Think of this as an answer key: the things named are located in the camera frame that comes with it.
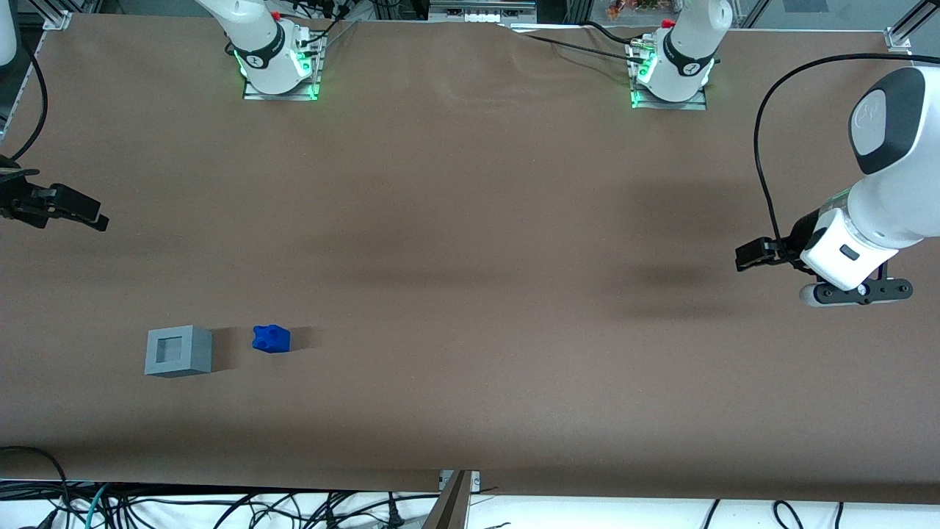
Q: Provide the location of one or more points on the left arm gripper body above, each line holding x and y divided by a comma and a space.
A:
802, 235

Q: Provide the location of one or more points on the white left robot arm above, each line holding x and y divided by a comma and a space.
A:
896, 202

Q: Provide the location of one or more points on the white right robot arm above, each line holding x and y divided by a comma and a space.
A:
258, 45

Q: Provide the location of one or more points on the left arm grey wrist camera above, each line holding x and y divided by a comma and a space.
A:
866, 292

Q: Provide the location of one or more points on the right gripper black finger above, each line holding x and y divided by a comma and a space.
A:
33, 207
77, 207

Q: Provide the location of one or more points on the grey metal support post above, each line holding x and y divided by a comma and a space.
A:
449, 510

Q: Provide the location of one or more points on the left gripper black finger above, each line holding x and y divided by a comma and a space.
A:
780, 248
750, 256

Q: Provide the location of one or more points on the blue plastic part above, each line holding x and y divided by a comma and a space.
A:
271, 339

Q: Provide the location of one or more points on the gray square base block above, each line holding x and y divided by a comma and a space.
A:
178, 351

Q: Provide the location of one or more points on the aluminium table corner bracket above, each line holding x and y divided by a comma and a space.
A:
897, 40
57, 20

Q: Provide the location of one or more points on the white connector block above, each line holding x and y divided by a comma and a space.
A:
486, 18

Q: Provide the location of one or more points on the aluminium table edge bracket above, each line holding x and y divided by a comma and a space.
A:
460, 479

